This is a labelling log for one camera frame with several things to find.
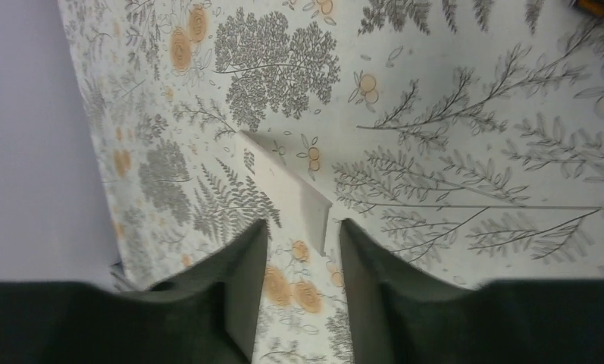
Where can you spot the white remote control body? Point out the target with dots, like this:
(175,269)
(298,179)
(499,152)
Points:
(304,211)

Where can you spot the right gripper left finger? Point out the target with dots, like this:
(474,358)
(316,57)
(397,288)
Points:
(205,314)

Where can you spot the black battery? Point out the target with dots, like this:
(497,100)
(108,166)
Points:
(594,8)

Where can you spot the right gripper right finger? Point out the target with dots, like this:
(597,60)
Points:
(401,314)

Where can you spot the floral patterned table mat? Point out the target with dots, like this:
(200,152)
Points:
(467,137)

